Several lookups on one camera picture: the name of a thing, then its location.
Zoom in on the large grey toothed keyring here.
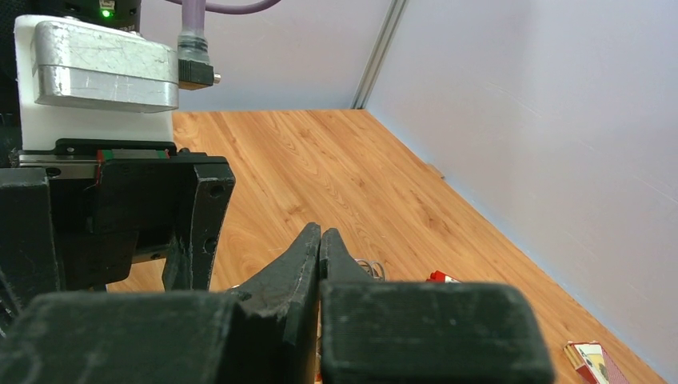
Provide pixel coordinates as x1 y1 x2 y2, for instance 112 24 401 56
356 259 387 281

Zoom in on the red window toy brick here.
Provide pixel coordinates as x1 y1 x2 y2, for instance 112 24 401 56
426 270 460 283

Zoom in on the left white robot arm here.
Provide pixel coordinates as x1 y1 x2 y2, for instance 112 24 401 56
1 1 235 326

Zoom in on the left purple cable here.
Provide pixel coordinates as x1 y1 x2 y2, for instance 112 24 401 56
164 0 281 91

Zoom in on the pink roof toy house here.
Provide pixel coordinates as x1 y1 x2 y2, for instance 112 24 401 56
562 341 645 384

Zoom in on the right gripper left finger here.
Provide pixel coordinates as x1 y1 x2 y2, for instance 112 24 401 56
1 223 321 383

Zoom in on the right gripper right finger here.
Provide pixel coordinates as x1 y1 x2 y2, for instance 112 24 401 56
320 228 556 383

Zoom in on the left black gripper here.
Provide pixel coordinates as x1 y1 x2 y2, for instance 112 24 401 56
1 140 236 318

